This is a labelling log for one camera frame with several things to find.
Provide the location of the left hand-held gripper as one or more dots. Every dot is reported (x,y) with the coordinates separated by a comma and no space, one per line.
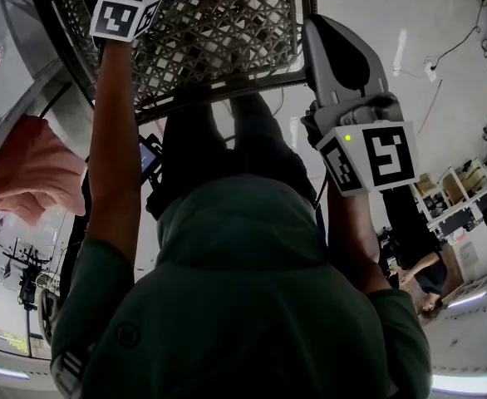
(119,13)

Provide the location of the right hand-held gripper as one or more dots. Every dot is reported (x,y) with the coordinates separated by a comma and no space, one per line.
(389,156)

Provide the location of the person's left forearm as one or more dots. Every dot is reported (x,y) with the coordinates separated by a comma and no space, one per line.
(114,139)

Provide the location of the person's right forearm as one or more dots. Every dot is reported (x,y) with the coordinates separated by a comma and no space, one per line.
(351,231)

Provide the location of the black mesh basket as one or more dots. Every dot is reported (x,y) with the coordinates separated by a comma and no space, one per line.
(60,56)

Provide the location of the white power strip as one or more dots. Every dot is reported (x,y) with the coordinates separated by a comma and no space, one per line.
(431,70)

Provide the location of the person's dark trousers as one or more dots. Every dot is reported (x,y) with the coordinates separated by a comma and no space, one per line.
(260,148)

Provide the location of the black phone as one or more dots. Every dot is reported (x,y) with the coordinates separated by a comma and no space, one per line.
(148,160)

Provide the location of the white shelf unit with items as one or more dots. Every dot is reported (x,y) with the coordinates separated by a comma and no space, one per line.
(449,173)

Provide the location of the pink cloth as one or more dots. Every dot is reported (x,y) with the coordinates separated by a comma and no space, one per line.
(31,168)

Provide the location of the person's green shirt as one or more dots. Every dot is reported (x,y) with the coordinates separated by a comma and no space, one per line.
(235,285)

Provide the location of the ceiling strip light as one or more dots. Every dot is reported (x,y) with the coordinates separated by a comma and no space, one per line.
(468,384)
(468,299)

